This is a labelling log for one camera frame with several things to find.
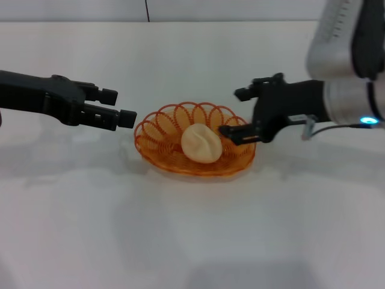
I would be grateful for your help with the orange woven plastic basket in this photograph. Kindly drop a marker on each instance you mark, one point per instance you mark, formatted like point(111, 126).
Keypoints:
point(162, 141)

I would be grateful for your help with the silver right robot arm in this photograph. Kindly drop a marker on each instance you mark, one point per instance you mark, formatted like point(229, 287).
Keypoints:
point(346, 99)

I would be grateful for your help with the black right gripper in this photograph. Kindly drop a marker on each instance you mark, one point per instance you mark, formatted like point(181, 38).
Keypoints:
point(285, 102)

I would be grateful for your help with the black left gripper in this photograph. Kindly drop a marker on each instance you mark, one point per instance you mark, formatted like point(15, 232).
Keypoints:
point(36, 93)

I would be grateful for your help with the beige steamed bun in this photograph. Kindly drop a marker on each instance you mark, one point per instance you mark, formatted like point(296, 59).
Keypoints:
point(201, 144)

